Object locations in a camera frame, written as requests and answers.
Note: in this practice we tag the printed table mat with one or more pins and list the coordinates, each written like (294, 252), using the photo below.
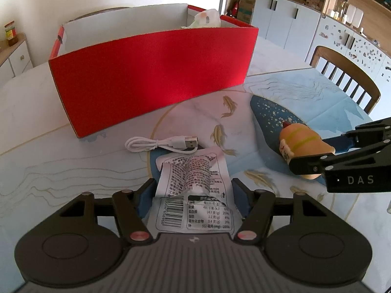
(305, 91)

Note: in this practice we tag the tan squishy toy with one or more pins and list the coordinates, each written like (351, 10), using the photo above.
(302, 140)

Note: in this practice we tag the white tissue pack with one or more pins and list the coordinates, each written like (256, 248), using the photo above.
(204, 18)

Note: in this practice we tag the white marble desktop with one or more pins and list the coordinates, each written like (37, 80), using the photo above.
(24, 97)

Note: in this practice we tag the wooden shelf cabinet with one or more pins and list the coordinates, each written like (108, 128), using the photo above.
(284, 18)

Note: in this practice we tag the red lid jar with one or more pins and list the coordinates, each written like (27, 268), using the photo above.
(9, 33)

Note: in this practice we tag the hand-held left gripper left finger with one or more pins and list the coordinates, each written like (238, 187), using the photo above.
(144, 198)

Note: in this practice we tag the red cardboard box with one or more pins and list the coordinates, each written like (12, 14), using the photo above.
(152, 79)

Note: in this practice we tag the brown slatted chair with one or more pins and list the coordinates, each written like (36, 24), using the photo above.
(342, 58)

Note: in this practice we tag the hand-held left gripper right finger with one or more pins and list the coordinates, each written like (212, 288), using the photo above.
(239, 196)

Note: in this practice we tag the white sideboard cabinet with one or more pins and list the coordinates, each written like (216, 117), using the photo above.
(18, 58)

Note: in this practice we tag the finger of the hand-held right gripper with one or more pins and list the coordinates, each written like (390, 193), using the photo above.
(339, 142)
(305, 166)

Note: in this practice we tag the white sticker covered cabinet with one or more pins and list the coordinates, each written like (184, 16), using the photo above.
(345, 45)

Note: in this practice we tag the silver snack packet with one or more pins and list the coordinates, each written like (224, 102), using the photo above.
(195, 186)

